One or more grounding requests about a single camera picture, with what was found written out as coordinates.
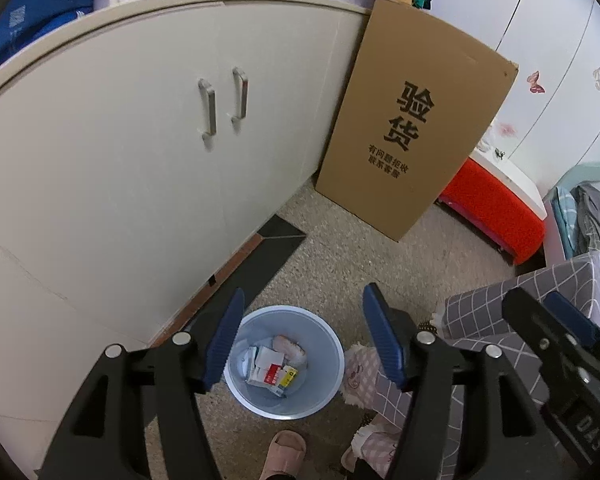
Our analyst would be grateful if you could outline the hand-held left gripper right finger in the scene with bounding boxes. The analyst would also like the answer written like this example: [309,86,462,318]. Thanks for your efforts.
[362,282,588,480]

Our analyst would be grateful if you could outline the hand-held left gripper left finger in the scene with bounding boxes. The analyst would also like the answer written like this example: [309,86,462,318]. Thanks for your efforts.
[39,287,246,480]

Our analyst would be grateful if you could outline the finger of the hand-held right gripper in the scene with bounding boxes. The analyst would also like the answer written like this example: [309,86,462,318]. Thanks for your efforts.
[501,287,594,389]
[545,291,600,362]

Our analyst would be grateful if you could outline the light blue trash bin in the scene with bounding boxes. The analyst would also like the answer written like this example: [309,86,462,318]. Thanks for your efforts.
[224,306,345,420]

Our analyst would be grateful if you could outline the pink plush slipper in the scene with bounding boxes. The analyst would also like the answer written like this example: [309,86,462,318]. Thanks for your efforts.
[340,422,406,473]
[342,342,381,407]

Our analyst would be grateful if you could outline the white red yellow carton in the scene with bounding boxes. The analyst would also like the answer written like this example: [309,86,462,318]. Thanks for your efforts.
[246,357,299,397]

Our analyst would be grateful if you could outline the grey checked blanket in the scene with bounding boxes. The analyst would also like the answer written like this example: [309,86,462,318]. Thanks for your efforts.
[372,251,600,480]

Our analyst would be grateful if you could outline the pink crumpled wrapper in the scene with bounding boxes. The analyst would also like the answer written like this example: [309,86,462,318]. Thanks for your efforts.
[272,335,309,368]

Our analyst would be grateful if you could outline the blue plaid pillow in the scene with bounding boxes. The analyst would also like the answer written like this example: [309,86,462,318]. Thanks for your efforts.
[551,187,581,257]

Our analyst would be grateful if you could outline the grey quilt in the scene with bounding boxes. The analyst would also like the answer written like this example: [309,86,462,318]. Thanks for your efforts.
[575,183,600,257]

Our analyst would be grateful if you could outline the black flat panel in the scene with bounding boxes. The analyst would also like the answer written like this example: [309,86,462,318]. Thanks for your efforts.
[212,215,307,323]

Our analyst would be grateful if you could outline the red storage box white lid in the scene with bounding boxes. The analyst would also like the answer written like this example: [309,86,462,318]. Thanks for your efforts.
[437,147,549,266]

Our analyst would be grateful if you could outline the teal bed headboard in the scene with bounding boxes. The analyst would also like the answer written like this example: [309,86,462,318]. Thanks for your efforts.
[549,152,600,203]

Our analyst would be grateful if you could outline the white cabinet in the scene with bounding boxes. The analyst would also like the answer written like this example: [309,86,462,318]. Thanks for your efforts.
[0,0,373,476]

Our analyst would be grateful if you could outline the large cardboard box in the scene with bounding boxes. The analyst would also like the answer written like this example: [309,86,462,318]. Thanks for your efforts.
[315,0,520,243]

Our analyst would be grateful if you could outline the white plastic bag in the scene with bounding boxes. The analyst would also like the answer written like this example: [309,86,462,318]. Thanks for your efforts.
[475,124,500,157]

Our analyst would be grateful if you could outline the white wardrobe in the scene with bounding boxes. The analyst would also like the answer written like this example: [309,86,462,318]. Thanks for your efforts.
[427,0,600,201]

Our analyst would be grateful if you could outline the blue printed bag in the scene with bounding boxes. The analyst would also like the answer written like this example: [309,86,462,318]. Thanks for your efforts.
[0,0,115,83]

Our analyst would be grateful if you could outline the metal cabinet handle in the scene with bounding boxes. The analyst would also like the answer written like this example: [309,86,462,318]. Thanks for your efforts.
[197,78,217,137]
[228,66,249,122]

